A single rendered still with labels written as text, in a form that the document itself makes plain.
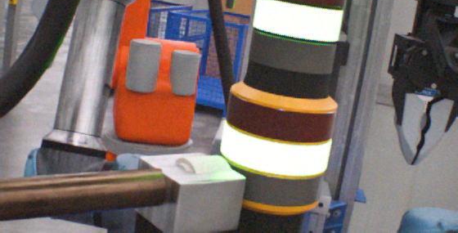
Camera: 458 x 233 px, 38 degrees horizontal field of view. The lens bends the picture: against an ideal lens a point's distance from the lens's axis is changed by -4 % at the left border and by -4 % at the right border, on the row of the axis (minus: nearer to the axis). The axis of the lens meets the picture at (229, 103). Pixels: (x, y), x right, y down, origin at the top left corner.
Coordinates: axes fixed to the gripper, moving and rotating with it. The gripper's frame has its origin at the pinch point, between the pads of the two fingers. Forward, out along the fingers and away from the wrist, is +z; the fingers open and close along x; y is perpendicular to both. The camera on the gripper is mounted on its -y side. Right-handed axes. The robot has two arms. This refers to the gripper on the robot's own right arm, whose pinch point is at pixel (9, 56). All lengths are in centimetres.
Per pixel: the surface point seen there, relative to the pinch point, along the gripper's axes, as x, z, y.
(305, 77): -26, -11, -52
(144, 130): 2, 101, 337
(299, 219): -26, -5, -52
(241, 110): -23, -9, -52
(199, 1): -18, 69, 1047
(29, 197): -17, -7, -57
